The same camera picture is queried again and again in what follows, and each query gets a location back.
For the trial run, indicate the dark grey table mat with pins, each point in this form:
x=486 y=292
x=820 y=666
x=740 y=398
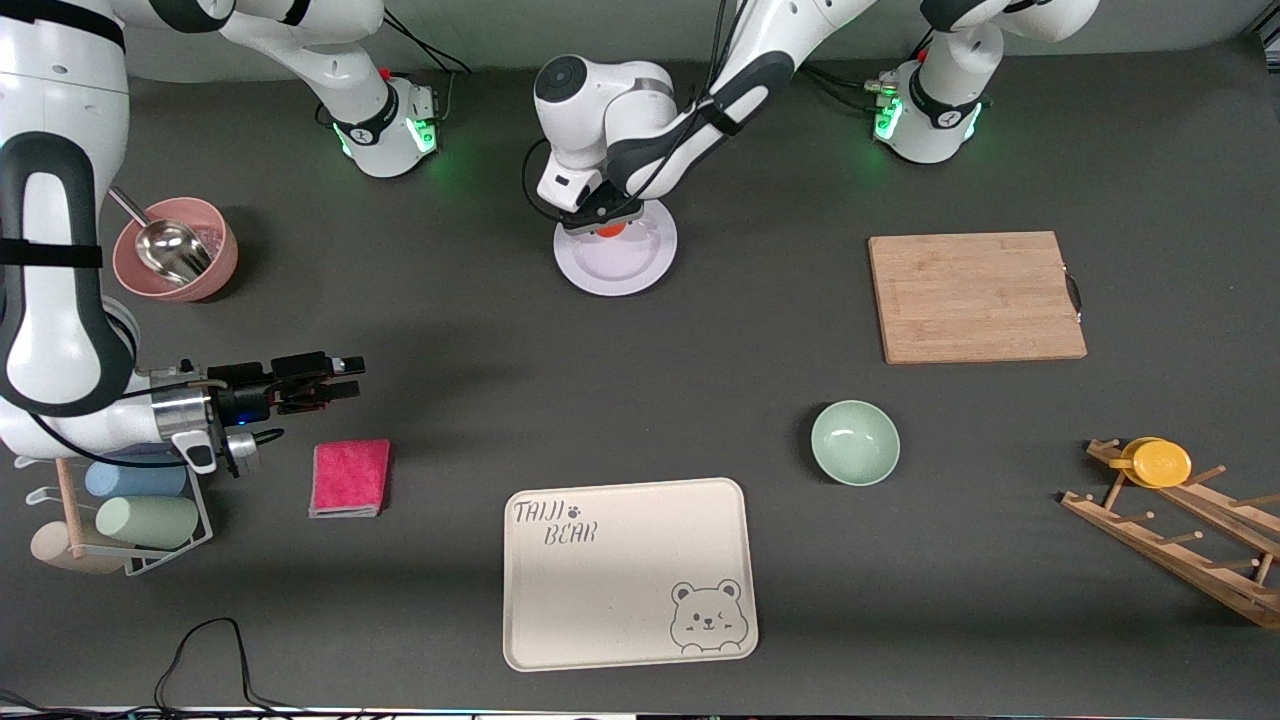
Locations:
x=450 y=330

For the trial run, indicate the cream tray with bear print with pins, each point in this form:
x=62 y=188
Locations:
x=620 y=600

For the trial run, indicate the wooden cutting board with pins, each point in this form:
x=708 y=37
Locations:
x=975 y=300

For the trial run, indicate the pink folded cloth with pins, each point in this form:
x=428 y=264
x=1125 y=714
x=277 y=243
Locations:
x=350 y=478

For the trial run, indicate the metal scoop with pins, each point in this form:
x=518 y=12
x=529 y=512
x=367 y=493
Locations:
x=175 y=248

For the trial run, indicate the white round plate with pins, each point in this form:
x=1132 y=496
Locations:
x=620 y=268

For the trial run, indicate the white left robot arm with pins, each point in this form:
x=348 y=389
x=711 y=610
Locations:
x=600 y=100

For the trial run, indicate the wooden mug rack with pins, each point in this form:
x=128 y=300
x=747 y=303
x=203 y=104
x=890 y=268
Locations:
x=1180 y=545

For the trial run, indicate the blue cup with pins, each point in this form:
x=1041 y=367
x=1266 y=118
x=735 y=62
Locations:
x=135 y=480

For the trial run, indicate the yellow cup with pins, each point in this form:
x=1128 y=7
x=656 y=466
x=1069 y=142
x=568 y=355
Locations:
x=1160 y=463

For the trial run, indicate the orange fruit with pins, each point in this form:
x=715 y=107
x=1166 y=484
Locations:
x=612 y=230

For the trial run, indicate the beige cup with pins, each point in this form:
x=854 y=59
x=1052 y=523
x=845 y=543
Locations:
x=60 y=552

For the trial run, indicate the light green bowl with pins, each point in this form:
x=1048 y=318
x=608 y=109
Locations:
x=855 y=445

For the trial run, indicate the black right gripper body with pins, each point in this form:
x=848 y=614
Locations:
x=243 y=399

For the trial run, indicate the pink bowl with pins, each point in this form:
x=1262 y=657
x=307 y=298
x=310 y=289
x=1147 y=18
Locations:
x=222 y=265

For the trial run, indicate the green cup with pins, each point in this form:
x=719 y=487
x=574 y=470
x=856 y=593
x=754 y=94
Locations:
x=148 y=521

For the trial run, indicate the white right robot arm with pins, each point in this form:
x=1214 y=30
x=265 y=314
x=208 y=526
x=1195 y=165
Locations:
x=60 y=250

